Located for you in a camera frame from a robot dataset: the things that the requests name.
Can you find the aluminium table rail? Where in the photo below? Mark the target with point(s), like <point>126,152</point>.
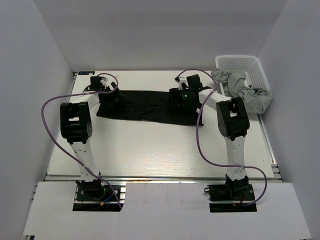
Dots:
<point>135,178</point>

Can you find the grey t shirt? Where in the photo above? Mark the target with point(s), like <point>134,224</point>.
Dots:
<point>256,100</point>

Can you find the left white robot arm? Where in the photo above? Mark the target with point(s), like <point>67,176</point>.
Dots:
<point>76,124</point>

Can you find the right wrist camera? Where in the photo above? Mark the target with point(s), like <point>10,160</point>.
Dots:
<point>182,82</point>

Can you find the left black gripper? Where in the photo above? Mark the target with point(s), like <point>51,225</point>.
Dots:
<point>115,95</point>

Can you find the black t shirt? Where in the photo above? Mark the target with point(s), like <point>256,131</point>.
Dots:
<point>150,106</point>

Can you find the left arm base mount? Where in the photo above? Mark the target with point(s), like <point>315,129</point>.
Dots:
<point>96,196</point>

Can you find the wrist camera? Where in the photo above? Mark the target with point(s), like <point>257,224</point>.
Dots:
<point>103,84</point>
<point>182,82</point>

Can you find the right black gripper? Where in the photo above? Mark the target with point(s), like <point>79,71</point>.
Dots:
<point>175,93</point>

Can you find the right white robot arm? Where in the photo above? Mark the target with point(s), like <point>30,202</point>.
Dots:
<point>232,121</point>

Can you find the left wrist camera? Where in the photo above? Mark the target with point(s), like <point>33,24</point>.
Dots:
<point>103,84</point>

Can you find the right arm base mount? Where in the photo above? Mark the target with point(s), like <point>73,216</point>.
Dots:
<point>223,200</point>

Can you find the blue label sticker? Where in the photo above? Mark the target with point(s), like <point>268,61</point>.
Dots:
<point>86,73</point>

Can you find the white plastic basket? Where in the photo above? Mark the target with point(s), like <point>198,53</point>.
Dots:
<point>255,80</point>

